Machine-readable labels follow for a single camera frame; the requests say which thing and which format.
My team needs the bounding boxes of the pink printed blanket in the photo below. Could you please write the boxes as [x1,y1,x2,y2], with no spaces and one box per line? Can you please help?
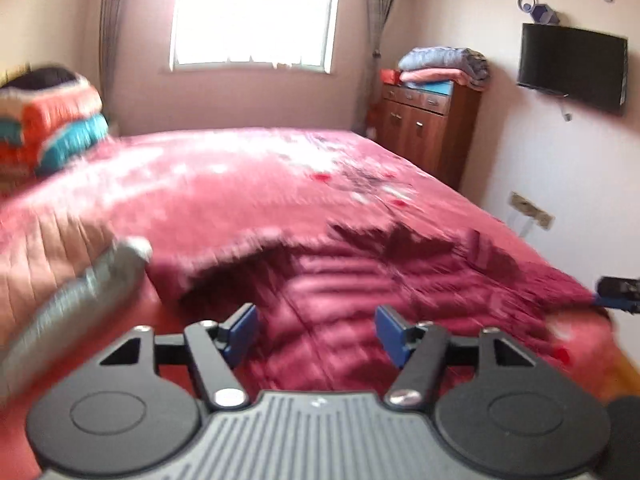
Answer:
[0,127,632,480]

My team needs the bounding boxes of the black folded cloth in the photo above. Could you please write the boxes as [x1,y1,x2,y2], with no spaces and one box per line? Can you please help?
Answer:
[5,66,79,90]

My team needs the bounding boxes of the stack of orange teal bedding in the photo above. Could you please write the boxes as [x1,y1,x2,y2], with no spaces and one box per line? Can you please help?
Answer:
[0,75,104,181]

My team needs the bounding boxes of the folded blankets on dresser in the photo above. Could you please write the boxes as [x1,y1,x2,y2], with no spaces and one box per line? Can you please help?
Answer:
[398,47,490,92]

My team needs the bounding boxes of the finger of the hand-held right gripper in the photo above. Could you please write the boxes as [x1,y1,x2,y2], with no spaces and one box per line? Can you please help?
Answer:
[592,276,640,315]

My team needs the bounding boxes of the dark red down jacket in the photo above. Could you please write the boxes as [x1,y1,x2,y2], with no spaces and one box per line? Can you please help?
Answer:
[145,222,613,397]

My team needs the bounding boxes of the folded pink blanket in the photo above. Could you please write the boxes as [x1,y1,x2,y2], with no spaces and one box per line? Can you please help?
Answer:
[400,67,474,87]

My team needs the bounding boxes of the brown wooden cabinet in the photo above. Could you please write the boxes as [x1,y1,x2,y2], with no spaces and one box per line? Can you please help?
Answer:
[376,82,482,192]

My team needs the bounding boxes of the beige quilted blanket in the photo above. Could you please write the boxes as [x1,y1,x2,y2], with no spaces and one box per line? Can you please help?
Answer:
[0,200,119,347]

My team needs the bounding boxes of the black wall television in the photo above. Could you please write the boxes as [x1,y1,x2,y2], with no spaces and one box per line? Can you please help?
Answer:
[516,23,629,115]

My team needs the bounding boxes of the grey down jacket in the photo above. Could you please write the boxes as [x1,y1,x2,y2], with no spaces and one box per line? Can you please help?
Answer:
[0,236,153,402]

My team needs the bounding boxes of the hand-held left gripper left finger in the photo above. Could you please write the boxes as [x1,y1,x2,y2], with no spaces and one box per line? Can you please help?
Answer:
[97,303,259,409]

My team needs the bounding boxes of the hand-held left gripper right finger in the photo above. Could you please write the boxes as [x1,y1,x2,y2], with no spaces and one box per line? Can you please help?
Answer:
[375,305,538,409]

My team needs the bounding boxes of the bright window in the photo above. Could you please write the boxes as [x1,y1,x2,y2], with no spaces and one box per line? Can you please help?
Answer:
[170,0,344,74]

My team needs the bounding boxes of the grey checked curtain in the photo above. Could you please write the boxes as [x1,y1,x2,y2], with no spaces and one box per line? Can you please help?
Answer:
[97,0,132,113]
[364,0,402,134]

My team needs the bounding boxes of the wall socket strip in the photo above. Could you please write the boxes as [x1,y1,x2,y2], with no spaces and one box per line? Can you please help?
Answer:
[508,191,555,231]

